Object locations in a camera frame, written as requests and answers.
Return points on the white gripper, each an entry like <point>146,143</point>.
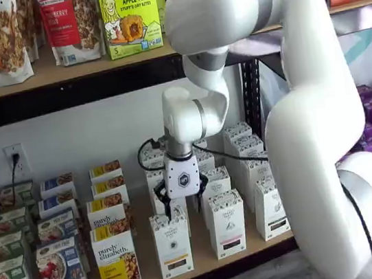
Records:
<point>181,178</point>

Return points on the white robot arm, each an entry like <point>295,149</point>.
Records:
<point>309,129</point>

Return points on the white box pink strip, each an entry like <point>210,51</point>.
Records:
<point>227,227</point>
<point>209,164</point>
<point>217,180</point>
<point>200,144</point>

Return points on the yellow label granola box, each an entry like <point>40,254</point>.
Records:
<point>109,186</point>
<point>105,170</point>
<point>116,260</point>
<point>106,213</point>

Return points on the white box dark strip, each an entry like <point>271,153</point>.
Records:
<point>238,130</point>
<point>257,167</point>
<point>247,144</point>
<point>269,211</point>

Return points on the blue oatmeal box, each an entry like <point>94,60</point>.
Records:
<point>55,184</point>
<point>63,278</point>
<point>58,227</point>
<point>56,203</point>

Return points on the green Bobo's apple pie box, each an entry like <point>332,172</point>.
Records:
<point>131,19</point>

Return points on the black metal shelving rack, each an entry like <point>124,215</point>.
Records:
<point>97,96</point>

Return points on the red label granola pouch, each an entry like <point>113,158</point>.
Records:
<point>70,27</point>

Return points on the white granola pouch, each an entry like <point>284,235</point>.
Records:
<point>27,26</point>

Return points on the white wall outlet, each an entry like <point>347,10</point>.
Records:
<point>20,169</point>

